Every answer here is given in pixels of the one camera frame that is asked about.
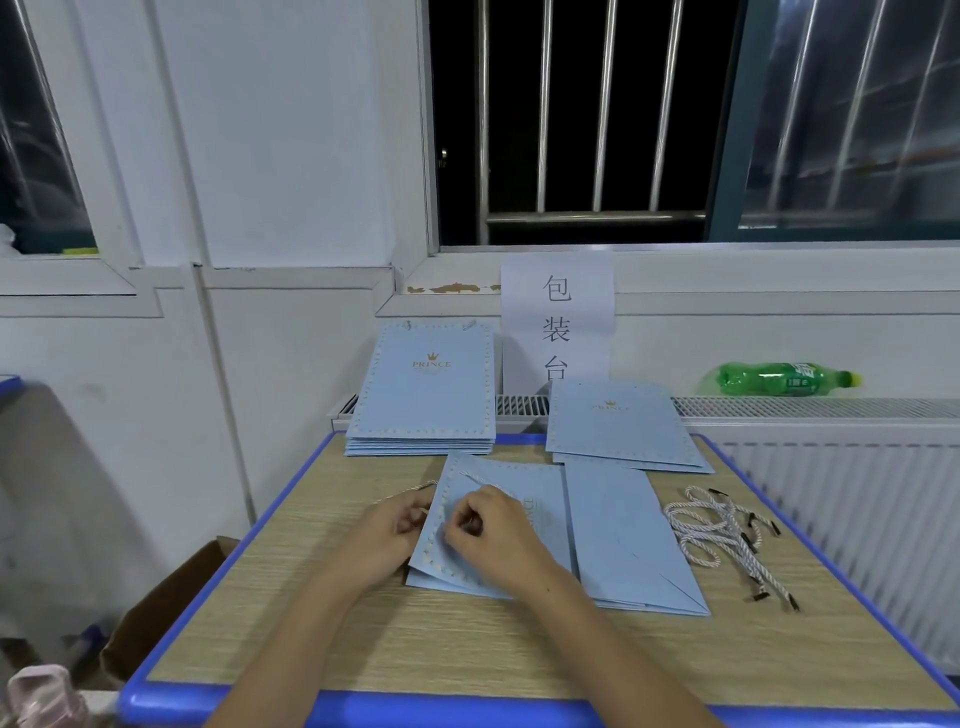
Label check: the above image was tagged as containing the person's right forearm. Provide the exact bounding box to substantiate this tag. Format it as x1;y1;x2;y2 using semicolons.
517;567;729;728

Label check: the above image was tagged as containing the white paper sign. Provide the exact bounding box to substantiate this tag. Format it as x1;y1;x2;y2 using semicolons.
499;255;618;389

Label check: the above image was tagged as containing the person's left hand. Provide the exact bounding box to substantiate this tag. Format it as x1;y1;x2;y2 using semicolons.
330;483;441;591

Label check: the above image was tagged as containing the person's left forearm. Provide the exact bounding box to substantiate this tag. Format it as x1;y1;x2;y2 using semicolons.
207;567;395;728

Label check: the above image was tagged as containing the pile of white twisted ropes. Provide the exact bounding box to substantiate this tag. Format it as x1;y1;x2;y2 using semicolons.
663;483;803;615

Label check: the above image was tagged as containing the metal window grille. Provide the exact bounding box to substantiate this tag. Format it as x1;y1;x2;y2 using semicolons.
427;0;732;251

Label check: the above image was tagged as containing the blue-edged wooden desk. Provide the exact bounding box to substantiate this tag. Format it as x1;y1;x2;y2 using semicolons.
117;435;960;728

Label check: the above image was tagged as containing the stack of finished blue bags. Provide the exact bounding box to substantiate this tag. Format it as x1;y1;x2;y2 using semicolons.
348;436;498;449

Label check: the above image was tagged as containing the pink water bottle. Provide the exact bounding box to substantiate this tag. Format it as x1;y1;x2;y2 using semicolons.
7;664;95;728

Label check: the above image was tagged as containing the brown cardboard box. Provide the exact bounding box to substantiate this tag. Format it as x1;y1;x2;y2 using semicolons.
97;537;242;686

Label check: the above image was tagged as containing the white framed window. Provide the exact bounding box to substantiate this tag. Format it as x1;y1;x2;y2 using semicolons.
0;0;167;320

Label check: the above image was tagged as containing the person's right hand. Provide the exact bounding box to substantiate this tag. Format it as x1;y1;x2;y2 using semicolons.
439;483;570;600

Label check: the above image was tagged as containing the green plastic bottle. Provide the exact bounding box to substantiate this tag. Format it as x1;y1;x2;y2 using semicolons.
715;360;861;399

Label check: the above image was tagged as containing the stack of blue paper bags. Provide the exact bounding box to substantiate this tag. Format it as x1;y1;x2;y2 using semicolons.
544;375;716;476

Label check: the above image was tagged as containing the white radiator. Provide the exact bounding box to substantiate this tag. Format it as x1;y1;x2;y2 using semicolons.
333;393;960;672

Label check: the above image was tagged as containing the teal framed sliding window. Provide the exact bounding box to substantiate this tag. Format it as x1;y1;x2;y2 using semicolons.
708;0;960;246

